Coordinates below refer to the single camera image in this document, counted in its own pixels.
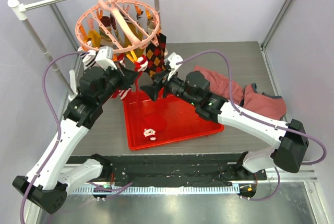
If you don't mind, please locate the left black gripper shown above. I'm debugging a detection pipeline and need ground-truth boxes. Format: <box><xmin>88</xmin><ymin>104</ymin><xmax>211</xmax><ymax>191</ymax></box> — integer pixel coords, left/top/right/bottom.
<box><xmin>97</xmin><ymin>61</ymin><xmax>138</xmax><ymax>104</ymax></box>

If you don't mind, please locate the red white striped sock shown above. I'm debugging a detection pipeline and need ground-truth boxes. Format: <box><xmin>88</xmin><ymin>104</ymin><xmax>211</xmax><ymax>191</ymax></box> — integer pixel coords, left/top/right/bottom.
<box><xmin>111</xmin><ymin>53</ymin><xmax>130</xmax><ymax>100</ymax></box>

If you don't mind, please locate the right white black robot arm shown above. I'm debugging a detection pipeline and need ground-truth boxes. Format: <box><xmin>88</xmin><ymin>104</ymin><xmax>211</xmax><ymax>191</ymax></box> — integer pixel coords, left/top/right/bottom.
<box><xmin>140</xmin><ymin>71</ymin><xmax>309</xmax><ymax>180</ymax></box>

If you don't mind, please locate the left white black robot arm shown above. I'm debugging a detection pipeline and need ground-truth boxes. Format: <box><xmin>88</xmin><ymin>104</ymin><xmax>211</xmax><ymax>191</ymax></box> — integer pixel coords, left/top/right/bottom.
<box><xmin>13</xmin><ymin>65</ymin><xmax>138</xmax><ymax>214</ymax></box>

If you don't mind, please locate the pink round clip hanger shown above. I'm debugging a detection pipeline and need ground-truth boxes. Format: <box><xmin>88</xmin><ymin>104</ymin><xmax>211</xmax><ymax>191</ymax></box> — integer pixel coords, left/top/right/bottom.
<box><xmin>76</xmin><ymin>0</ymin><xmax>160</xmax><ymax>54</ymax></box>

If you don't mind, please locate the black argyle sock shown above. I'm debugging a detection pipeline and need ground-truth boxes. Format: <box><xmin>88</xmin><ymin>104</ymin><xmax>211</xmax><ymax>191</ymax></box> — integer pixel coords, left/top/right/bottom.
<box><xmin>145</xmin><ymin>33</ymin><xmax>166</xmax><ymax>78</ymax></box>
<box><xmin>147</xmin><ymin>19</ymin><xmax>168</xmax><ymax>57</ymax></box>

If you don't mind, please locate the white black striped sock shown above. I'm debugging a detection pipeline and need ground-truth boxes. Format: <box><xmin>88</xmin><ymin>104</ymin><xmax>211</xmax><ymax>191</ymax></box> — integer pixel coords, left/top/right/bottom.
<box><xmin>78</xmin><ymin>47</ymin><xmax>97</xmax><ymax>70</ymax></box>

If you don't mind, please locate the mustard yellow sock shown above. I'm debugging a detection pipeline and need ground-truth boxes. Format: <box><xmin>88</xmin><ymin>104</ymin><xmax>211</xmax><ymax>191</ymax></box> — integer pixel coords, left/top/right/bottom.
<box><xmin>122</xmin><ymin>16</ymin><xmax>147</xmax><ymax>56</ymax></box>
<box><xmin>88</xmin><ymin>29</ymin><xmax>101</xmax><ymax>48</ymax></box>

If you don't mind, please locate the red plastic tray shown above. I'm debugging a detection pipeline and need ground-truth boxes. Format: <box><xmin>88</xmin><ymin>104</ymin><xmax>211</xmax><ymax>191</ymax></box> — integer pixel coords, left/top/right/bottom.
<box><xmin>123</xmin><ymin>91</ymin><xmax>224</xmax><ymax>150</ymax></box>

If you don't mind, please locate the white clothes rack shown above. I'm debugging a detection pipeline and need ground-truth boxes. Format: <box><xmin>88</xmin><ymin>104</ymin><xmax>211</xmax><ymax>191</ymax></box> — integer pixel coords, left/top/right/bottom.
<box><xmin>7</xmin><ymin>0</ymin><xmax>160</xmax><ymax>99</ymax></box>

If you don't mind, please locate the beige brown striped sock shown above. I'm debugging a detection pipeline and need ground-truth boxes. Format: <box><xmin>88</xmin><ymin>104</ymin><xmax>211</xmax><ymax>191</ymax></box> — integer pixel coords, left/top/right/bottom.
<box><xmin>99</xmin><ymin>16</ymin><xmax>118</xmax><ymax>46</ymax></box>

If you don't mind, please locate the pink crumpled garment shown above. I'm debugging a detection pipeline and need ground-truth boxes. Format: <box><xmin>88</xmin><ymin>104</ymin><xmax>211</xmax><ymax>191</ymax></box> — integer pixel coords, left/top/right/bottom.
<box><xmin>194</xmin><ymin>66</ymin><xmax>287</xmax><ymax>120</ymax></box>

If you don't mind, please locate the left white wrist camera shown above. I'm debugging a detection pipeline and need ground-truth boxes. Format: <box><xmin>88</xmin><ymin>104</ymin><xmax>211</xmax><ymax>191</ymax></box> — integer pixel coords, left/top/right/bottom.
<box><xmin>95</xmin><ymin>46</ymin><xmax>117</xmax><ymax>70</ymax></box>

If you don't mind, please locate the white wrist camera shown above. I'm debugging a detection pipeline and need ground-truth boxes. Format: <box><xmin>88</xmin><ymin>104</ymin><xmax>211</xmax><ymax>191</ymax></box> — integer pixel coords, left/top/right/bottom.
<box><xmin>164</xmin><ymin>52</ymin><xmax>183</xmax><ymax>80</ymax></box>
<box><xmin>95</xmin><ymin>46</ymin><xmax>117</xmax><ymax>70</ymax></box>

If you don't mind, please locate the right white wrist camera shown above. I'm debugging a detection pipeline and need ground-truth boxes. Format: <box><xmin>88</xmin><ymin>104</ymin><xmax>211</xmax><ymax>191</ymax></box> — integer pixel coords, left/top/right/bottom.
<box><xmin>164</xmin><ymin>52</ymin><xmax>183</xmax><ymax>80</ymax></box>

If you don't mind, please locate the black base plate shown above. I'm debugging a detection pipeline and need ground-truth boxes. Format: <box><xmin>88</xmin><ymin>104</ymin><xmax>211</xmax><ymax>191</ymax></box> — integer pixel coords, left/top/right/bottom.
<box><xmin>95</xmin><ymin>154</ymin><xmax>267</xmax><ymax>187</ymax></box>

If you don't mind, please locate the white slotted cable duct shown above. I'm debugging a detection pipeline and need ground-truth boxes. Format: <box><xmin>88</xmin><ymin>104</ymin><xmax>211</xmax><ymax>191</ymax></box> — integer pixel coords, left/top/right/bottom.
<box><xmin>71</xmin><ymin>184</ymin><xmax>240</xmax><ymax>196</ymax></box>

